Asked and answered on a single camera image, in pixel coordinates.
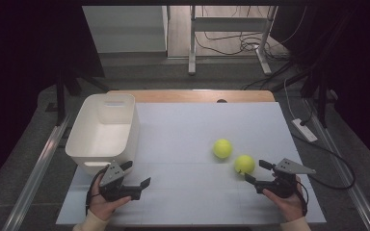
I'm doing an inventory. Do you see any right hand-held gripper black cable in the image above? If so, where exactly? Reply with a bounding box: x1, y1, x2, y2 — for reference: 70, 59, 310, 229
295, 179, 310, 217

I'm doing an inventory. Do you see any white plastic bin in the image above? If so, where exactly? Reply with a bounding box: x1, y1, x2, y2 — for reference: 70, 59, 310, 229
65, 92, 142, 177

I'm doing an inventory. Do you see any white foam board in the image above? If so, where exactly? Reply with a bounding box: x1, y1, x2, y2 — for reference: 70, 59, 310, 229
55, 101, 327, 225

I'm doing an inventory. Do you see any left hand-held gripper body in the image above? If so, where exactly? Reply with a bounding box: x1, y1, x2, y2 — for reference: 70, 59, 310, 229
98, 160, 143, 203

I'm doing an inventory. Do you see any hand-held gripper black cable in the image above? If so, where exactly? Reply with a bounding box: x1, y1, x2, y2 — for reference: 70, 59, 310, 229
295, 179, 310, 217
85, 167, 109, 216

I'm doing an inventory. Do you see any tangle of black floor cables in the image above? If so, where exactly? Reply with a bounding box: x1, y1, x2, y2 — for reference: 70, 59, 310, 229
194, 30, 290, 61

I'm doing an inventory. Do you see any long black power cable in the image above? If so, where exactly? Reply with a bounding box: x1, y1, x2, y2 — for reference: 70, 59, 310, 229
290, 131, 357, 191

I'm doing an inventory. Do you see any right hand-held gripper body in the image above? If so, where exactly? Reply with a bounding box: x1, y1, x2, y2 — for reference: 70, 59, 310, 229
254, 157, 317, 199

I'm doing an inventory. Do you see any white metal desk frame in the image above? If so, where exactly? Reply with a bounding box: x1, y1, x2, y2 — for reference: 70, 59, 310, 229
187, 5, 278, 77

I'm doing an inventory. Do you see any yellow tennis ball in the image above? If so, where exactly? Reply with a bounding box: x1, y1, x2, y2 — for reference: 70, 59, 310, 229
212, 138, 233, 160
233, 154, 256, 176

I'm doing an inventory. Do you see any white cabinet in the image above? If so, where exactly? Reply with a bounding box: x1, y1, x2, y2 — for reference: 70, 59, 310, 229
82, 5, 169, 54

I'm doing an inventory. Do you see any black stand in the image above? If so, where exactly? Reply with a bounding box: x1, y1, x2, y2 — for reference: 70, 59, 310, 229
46, 68, 110, 126
271, 64, 338, 129

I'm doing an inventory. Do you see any person's right hand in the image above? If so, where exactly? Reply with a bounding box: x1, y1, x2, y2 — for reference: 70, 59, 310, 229
262, 174, 307, 223

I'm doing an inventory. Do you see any person's left hand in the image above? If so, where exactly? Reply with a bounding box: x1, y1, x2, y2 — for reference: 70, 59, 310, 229
89, 172, 133, 222

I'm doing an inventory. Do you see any left hand-held gripper black cable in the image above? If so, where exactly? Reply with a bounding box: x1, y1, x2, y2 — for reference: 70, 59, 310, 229
85, 167, 109, 216

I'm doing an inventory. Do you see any wooden table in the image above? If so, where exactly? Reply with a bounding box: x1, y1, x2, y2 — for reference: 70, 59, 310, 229
105, 90, 277, 104

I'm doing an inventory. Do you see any silver metal rail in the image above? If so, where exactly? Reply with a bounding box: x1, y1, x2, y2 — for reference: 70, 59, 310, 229
303, 99, 370, 231
1, 115, 73, 231

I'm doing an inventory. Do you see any white power strip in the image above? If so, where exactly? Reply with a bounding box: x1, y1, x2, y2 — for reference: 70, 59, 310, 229
291, 117, 319, 143

